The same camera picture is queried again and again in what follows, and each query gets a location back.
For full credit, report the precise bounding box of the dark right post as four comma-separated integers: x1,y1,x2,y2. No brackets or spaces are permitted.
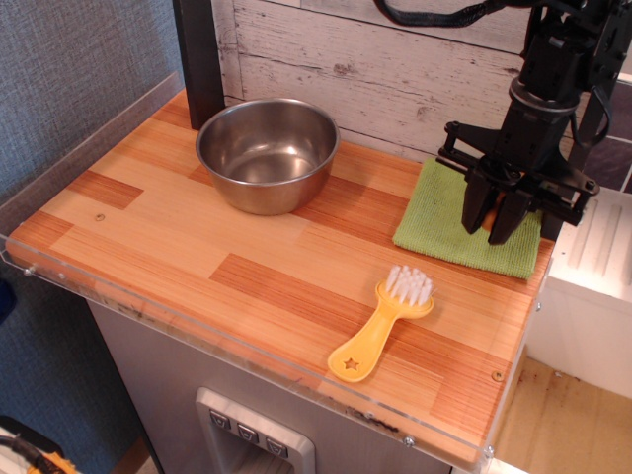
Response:
545,0,632,242

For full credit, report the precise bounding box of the toy chicken drumstick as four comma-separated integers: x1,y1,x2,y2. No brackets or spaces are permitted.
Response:
481,193,505,233

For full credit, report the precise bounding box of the green cloth towel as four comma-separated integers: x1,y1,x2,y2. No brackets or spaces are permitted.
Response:
393,159,541,279

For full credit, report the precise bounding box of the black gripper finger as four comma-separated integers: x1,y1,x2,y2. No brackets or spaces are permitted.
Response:
461,169,499,234
488,192,532,245

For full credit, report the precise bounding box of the grey toy fridge cabinet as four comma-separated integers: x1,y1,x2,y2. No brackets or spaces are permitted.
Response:
89,303,451,473

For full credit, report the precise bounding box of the yellow scrub brush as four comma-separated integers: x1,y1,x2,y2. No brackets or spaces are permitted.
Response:
328,266,435,383

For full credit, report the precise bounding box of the dark left post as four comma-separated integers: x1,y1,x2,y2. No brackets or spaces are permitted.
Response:
172,0,225,130

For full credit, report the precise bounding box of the dark post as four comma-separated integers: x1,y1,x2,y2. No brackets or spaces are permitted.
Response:
172,0,225,130
545,0,632,242

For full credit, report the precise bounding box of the silver dispenser panel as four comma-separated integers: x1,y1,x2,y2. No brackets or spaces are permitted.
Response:
196,387,316,473

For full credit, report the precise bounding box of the clear acrylic left guard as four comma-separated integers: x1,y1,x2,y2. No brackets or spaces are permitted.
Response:
1,72,184,237

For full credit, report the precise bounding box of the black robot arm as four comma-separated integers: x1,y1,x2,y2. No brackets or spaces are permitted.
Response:
438,1,631,245

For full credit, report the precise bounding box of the stainless steel bowl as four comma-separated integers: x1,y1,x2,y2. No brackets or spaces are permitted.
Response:
196,99,341,216

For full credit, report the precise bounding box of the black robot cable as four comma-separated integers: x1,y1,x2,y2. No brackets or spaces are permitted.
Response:
372,0,537,29

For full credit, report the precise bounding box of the white toy sink unit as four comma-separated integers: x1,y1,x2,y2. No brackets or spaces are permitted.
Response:
526,189,631,397

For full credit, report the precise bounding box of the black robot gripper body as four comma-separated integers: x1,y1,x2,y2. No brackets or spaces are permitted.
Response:
438,81,600,225

